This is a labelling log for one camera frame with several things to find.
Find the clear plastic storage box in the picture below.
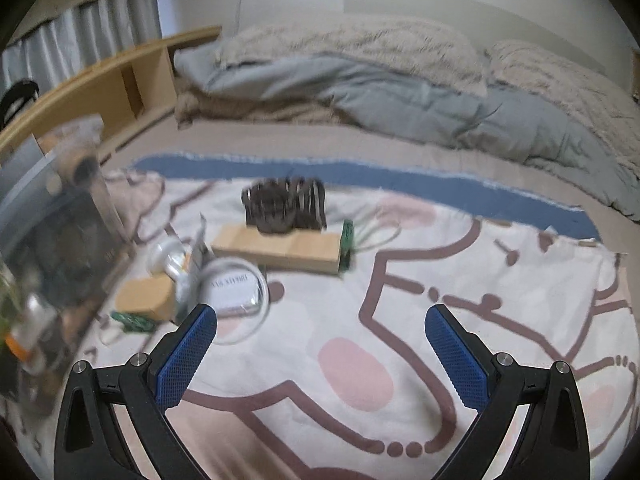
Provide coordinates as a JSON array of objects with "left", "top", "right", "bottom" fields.
[{"left": 0, "top": 115, "right": 136, "bottom": 416}]

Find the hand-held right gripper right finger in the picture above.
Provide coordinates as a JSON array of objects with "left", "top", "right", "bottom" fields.
[{"left": 424, "top": 303, "right": 590, "bottom": 480}]

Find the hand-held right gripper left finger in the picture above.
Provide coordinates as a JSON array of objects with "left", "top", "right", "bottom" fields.
[{"left": 52, "top": 302, "right": 218, "bottom": 480}]

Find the white headboard panel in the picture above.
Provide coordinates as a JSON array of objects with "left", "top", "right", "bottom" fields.
[{"left": 342, "top": 0, "right": 608, "bottom": 78}]

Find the black cap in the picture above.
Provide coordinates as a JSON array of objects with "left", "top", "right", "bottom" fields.
[{"left": 0, "top": 80, "right": 41, "bottom": 128}]

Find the beige fleece blanket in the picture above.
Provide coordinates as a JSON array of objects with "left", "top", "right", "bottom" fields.
[{"left": 172, "top": 80, "right": 351, "bottom": 128}]

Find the cartoon bear printed blanket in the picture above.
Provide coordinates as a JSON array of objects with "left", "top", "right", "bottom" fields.
[{"left": 0, "top": 152, "right": 640, "bottom": 480}]

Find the rounded wooden piece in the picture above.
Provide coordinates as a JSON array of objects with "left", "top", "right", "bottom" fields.
[{"left": 114, "top": 275, "right": 176, "bottom": 321}]

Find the wooden block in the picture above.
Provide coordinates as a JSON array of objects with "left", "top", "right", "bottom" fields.
[{"left": 210, "top": 224, "right": 346, "bottom": 276}]

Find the bottle with orange cap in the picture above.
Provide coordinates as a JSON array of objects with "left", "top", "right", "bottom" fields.
[{"left": 5, "top": 292, "right": 58, "bottom": 376}]

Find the long wooden shelf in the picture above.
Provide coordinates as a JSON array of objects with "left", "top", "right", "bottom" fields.
[{"left": 0, "top": 25, "right": 223, "bottom": 171}]

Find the dark brown hair claw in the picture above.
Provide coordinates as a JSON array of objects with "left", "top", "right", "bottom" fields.
[{"left": 241, "top": 176, "right": 328, "bottom": 236}]

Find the white and blue sachet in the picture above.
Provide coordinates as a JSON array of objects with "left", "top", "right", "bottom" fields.
[{"left": 172, "top": 215, "right": 211, "bottom": 311}]

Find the grey duvet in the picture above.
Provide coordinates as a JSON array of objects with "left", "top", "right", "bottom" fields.
[{"left": 175, "top": 52, "right": 640, "bottom": 221}]

